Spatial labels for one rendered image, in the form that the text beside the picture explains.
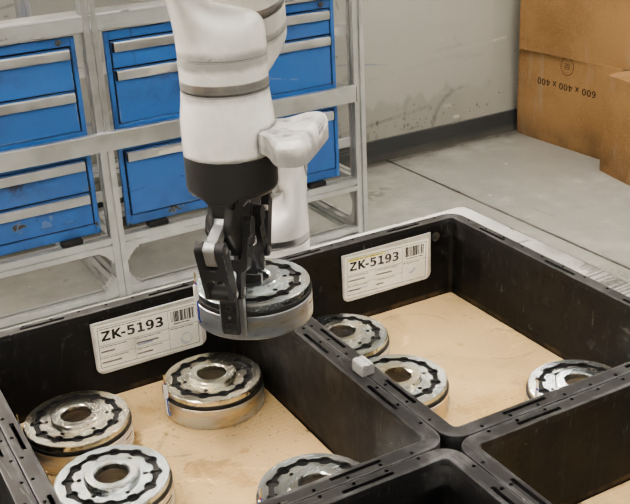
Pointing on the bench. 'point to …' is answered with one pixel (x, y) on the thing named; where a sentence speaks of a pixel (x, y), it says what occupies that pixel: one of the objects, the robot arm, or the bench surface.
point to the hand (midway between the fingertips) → (242, 306)
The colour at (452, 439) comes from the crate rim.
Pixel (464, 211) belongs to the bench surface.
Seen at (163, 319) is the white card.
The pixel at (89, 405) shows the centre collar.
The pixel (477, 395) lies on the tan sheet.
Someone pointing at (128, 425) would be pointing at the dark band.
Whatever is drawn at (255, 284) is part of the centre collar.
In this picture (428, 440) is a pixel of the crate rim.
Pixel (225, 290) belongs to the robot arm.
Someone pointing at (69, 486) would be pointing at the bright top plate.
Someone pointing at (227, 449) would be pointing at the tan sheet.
